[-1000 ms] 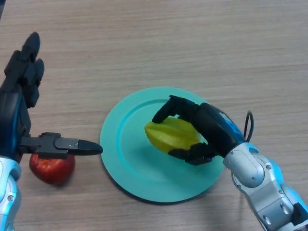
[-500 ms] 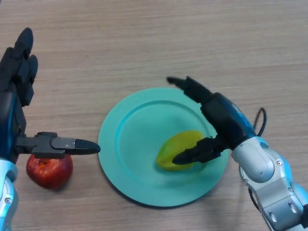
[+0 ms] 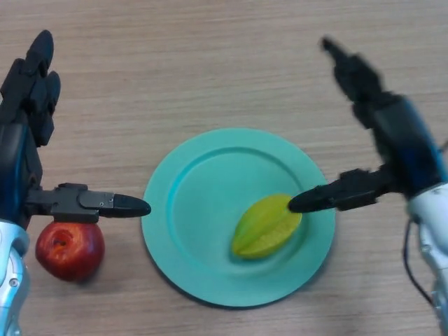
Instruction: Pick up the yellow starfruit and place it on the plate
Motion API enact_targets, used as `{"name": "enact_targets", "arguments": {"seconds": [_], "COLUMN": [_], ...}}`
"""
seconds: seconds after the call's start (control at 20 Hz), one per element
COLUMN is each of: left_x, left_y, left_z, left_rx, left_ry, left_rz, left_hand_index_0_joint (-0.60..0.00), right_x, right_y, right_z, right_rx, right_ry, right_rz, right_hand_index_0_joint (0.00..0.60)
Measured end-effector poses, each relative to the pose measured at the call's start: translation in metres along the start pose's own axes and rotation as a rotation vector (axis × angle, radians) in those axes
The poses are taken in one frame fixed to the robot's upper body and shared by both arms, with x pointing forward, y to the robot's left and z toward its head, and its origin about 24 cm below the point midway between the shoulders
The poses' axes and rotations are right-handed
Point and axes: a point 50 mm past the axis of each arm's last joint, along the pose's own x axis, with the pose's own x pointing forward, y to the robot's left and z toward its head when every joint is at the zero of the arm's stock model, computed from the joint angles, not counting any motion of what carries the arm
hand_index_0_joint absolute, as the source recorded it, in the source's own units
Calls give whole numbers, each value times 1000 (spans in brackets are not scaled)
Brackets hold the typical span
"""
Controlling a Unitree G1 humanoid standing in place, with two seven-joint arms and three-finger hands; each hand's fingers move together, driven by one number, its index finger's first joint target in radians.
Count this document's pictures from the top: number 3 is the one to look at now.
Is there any green round plate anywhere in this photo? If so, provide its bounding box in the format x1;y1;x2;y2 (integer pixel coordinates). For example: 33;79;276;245
141;127;337;309

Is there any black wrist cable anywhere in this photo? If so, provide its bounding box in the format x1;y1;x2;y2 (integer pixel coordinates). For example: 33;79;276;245
402;219;435;306

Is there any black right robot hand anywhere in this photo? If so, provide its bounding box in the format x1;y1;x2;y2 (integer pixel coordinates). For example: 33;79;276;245
287;36;448;214

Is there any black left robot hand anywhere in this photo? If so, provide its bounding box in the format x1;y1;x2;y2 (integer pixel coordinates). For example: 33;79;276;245
0;29;152;230

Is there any red apple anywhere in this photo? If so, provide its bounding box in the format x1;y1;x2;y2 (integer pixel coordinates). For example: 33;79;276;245
34;220;106;283

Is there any yellow starfruit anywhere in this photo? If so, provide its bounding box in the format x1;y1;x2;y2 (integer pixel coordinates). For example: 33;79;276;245
230;194;303;260

